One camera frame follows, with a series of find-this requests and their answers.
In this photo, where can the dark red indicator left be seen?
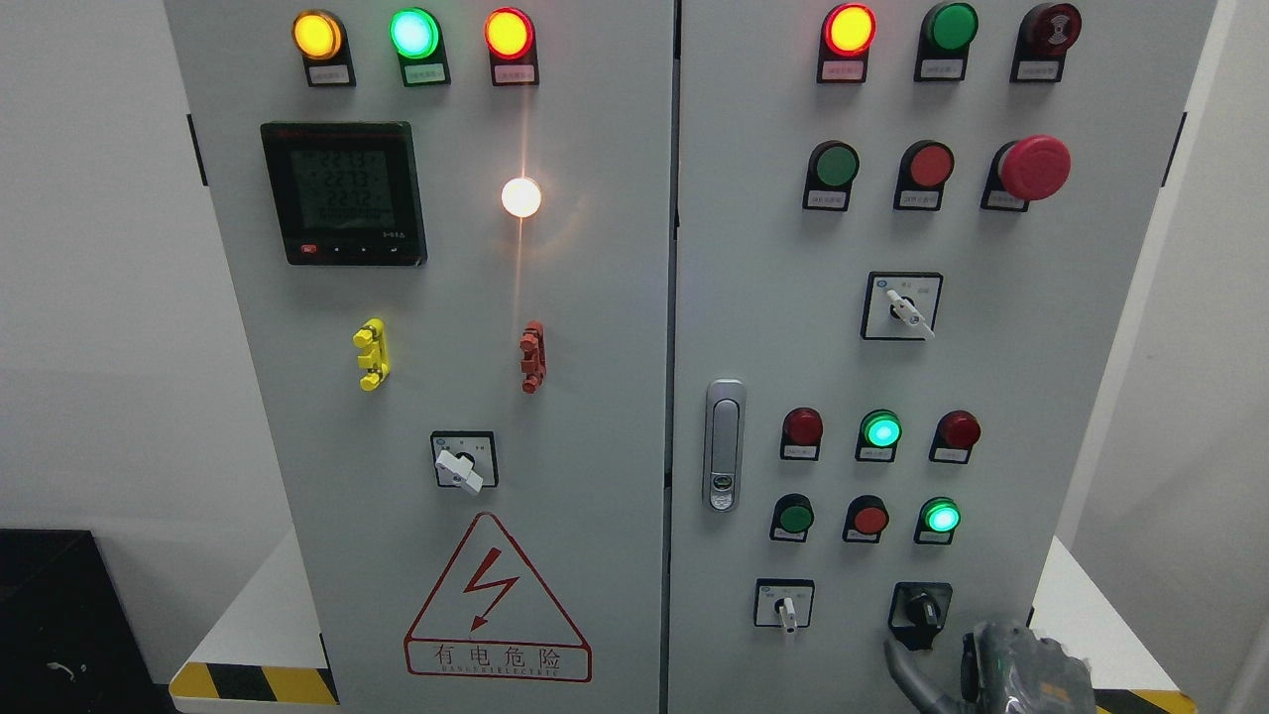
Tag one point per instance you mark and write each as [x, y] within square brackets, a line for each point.
[801, 435]

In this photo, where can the dark red indicator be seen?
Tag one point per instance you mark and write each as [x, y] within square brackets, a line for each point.
[801, 435]
[954, 437]

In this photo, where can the white lit indicator light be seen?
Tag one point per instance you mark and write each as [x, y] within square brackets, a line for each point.
[521, 197]

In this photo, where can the green push button lower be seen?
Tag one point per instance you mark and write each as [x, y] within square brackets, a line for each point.
[792, 518]

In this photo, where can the green push button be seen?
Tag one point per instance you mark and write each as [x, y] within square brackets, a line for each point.
[832, 167]
[792, 518]

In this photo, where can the left grey cabinet door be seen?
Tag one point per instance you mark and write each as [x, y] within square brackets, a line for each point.
[581, 460]

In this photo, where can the grey cabinet door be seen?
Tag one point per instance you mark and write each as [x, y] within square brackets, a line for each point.
[581, 460]
[772, 295]

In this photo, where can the green lit indicator middle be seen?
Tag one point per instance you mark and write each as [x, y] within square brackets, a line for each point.
[880, 432]

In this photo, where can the green lit indicator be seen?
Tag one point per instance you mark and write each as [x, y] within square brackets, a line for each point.
[419, 44]
[880, 432]

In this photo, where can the green push button upper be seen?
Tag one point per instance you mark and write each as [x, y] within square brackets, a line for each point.
[832, 167]

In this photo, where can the red push button lower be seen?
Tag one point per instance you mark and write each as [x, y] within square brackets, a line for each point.
[866, 519]

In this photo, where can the red push button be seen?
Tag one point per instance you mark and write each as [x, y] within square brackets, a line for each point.
[866, 519]
[921, 179]

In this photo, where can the red electrical danger sticker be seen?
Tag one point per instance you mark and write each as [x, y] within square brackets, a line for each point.
[490, 614]

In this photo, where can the right grey cabinet door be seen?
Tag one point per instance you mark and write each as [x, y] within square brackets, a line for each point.
[772, 295]

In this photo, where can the dark red indicator right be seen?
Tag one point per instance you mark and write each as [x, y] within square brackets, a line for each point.
[954, 437]

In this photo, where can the black digital power meter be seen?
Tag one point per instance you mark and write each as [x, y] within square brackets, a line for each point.
[346, 193]

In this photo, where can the green lit button lower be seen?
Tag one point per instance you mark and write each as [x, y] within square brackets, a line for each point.
[937, 521]

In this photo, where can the red lit indicator left door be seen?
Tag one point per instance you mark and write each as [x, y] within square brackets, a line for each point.
[511, 39]

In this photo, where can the red lit indicator door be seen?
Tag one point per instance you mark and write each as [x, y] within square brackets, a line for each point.
[511, 39]
[845, 38]

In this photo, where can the red push button upper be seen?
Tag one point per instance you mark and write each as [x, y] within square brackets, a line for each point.
[921, 179]

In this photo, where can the red lit indicator right door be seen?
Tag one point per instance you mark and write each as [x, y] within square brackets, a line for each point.
[845, 38]

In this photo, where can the green lit indicator top left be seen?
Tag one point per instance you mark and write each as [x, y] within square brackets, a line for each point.
[419, 44]

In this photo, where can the red emergency stop button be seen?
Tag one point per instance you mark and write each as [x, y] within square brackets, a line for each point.
[1029, 169]

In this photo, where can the dark green indicator top right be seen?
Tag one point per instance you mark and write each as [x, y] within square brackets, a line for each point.
[944, 41]

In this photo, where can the yellow indicator light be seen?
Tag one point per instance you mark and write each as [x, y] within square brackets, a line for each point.
[320, 38]

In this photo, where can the white platform hazard stripe base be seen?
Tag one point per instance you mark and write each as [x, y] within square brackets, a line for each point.
[265, 654]

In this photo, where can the red black buzzer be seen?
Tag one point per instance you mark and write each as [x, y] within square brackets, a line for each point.
[1045, 36]

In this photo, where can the black box lower left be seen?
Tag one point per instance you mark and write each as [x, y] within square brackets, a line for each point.
[66, 646]

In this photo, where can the silver door lock handle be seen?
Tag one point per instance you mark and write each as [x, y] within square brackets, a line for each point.
[724, 413]

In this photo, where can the red terminal handle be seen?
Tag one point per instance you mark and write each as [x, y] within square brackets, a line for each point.
[532, 363]

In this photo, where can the white selector switch left door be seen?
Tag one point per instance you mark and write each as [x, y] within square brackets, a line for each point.
[465, 459]

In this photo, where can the yellow terminal handle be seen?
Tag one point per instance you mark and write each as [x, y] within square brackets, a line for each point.
[374, 359]

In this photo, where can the white selector switch upper right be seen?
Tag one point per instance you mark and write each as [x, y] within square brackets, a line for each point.
[901, 307]

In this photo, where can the white selector switch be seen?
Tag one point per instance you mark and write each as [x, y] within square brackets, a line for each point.
[901, 307]
[783, 603]

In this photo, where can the white selector switch lower right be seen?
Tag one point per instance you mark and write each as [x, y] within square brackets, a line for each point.
[783, 603]

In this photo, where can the black rotary knob switch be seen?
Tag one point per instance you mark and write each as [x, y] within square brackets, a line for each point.
[919, 612]

